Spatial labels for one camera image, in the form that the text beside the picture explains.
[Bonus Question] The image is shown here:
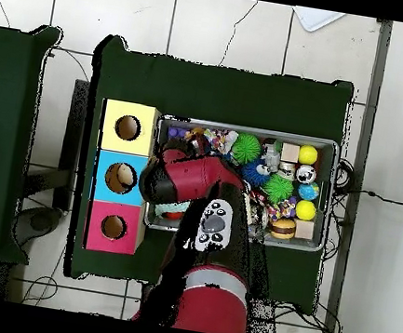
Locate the wooden box with three holes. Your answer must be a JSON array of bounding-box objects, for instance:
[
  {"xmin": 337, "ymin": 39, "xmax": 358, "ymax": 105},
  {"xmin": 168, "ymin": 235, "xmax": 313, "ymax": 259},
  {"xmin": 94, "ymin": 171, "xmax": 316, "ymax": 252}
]
[{"xmin": 79, "ymin": 97, "xmax": 165, "ymax": 260}]

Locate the shallow clear mesh bin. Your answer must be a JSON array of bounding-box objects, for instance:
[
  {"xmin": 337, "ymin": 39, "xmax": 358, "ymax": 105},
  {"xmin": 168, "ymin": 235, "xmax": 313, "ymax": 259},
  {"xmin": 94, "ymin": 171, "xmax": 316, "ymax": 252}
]
[{"xmin": 140, "ymin": 111, "xmax": 343, "ymax": 256}]

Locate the green spiky ball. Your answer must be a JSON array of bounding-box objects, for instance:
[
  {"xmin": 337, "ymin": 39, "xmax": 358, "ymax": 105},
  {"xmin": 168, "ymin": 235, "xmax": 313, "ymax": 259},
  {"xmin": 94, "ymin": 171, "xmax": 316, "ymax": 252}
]
[
  {"xmin": 230, "ymin": 130, "xmax": 264, "ymax": 167},
  {"xmin": 259, "ymin": 171, "xmax": 296, "ymax": 206}
]

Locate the blue spiky ball with eyes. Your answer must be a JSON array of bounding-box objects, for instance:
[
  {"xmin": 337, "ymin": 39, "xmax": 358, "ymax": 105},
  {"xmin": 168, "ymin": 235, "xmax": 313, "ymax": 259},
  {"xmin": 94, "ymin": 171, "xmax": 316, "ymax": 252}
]
[{"xmin": 238, "ymin": 156, "xmax": 275, "ymax": 190}]

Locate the dark green table cloth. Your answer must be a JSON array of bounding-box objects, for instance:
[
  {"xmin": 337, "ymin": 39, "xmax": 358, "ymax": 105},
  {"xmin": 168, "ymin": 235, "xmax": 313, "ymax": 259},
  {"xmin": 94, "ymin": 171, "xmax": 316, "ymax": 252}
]
[
  {"xmin": 0, "ymin": 18, "xmax": 65, "ymax": 267},
  {"xmin": 59, "ymin": 33, "xmax": 356, "ymax": 317}
]

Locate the wooden cube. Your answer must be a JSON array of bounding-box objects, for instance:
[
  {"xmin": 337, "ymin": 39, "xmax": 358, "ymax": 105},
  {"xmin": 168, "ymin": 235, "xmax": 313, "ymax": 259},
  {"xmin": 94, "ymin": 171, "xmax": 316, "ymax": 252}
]
[
  {"xmin": 293, "ymin": 219, "xmax": 316, "ymax": 242},
  {"xmin": 279, "ymin": 141, "xmax": 301, "ymax": 165}
]

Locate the toy hamburger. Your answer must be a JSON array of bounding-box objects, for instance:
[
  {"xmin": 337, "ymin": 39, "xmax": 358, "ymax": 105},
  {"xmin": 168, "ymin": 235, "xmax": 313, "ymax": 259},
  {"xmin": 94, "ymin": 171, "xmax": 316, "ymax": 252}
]
[{"xmin": 268, "ymin": 215, "xmax": 299, "ymax": 243}]

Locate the plain yellow ball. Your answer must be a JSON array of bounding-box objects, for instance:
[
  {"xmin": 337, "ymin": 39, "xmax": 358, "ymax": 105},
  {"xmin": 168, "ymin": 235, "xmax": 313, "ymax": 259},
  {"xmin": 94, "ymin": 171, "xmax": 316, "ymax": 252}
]
[{"xmin": 296, "ymin": 142, "xmax": 320, "ymax": 167}]

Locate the globe print ball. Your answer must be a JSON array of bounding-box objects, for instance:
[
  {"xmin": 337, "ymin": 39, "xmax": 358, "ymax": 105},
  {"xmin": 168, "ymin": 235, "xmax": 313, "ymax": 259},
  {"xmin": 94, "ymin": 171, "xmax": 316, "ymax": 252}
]
[{"xmin": 296, "ymin": 180, "xmax": 321, "ymax": 204}]

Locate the yellow smiley ball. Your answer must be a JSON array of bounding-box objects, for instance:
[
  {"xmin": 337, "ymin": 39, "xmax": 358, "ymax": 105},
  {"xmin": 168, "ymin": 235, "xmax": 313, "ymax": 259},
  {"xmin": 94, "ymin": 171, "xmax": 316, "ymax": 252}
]
[{"xmin": 293, "ymin": 199, "xmax": 318, "ymax": 223}]

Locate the black upright panel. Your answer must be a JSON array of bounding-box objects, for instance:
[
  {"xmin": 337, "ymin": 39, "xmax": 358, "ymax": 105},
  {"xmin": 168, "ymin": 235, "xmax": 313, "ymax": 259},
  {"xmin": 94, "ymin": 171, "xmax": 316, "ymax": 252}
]
[{"xmin": 51, "ymin": 77, "xmax": 92, "ymax": 213}]

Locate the dark grey rounded base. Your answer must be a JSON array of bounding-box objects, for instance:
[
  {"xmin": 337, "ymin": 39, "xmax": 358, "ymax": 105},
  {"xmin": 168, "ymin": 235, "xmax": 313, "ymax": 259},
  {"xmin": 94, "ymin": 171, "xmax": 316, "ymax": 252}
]
[{"xmin": 9, "ymin": 200, "xmax": 66, "ymax": 252}]

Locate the white board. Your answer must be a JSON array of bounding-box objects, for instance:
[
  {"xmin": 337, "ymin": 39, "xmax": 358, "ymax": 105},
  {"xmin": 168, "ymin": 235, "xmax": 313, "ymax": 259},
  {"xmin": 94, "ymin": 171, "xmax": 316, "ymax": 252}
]
[{"xmin": 289, "ymin": 5, "xmax": 347, "ymax": 38}]

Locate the thin black cable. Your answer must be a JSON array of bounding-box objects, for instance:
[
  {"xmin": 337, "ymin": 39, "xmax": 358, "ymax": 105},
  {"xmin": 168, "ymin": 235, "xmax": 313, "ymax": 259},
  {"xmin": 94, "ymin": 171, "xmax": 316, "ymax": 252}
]
[
  {"xmin": 219, "ymin": 0, "xmax": 260, "ymax": 72},
  {"xmin": 327, "ymin": 157, "xmax": 403, "ymax": 241}
]

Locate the grey metal rail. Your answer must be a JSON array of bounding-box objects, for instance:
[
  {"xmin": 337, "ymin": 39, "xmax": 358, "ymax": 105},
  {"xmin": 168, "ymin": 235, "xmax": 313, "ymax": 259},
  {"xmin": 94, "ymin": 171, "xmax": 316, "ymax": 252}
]
[{"xmin": 321, "ymin": 18, "xmax": 394, "ymax": 333}]

